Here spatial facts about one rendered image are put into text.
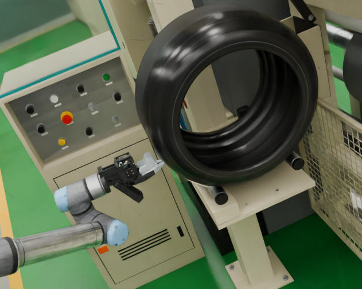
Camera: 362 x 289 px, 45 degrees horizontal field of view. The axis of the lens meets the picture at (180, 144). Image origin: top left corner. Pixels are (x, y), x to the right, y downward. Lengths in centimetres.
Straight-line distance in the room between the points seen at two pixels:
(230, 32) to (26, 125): 111
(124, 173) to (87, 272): 153
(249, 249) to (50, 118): 109
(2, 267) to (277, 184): 93
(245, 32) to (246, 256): 124
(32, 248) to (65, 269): 173
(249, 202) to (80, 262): 161
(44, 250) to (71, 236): 9
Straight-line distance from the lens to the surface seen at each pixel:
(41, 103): 199
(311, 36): 171
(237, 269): 243
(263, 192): 157
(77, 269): 289
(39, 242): 124
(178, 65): 121
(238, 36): 123
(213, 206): 148
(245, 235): 209
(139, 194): 145
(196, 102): 167
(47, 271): 302
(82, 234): 130
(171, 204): 227
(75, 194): 140
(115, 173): 139
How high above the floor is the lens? 181
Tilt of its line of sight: 30 degrees down
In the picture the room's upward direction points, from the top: 21 degrees counter-clockwise
